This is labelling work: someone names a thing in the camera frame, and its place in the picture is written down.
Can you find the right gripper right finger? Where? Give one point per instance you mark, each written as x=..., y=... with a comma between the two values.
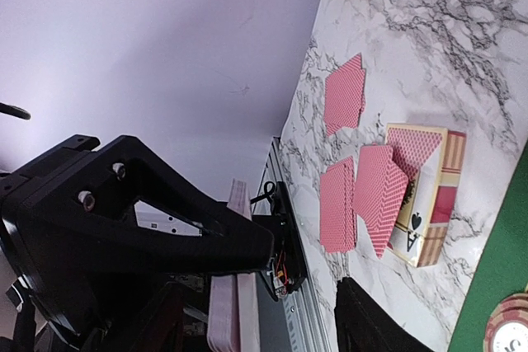
x=362, y=325

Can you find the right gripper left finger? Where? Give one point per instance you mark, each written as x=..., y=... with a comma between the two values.
x=86, y=208

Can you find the red card pile front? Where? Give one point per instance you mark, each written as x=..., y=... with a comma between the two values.
x=337, y=229

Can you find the red playing card deck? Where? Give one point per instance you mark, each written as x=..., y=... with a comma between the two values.
x=378, y=194

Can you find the red chip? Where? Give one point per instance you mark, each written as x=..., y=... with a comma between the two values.
x=506, y=330

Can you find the round green poker mat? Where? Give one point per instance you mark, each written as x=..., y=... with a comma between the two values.
x=502, y=269

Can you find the playing card box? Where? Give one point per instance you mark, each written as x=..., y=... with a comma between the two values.
x=432, y=158

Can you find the front aluminium rail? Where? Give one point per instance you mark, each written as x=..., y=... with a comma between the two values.
x=294, y=322

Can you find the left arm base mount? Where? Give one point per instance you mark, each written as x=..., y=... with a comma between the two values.
x=280, y=245

